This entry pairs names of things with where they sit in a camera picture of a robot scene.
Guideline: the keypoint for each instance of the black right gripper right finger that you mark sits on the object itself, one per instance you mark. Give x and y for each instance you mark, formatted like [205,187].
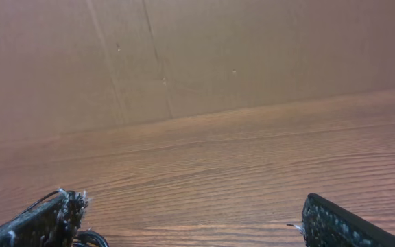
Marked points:
[325,224]

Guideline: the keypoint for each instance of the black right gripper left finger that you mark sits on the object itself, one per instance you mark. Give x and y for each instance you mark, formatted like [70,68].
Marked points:
[53,222]

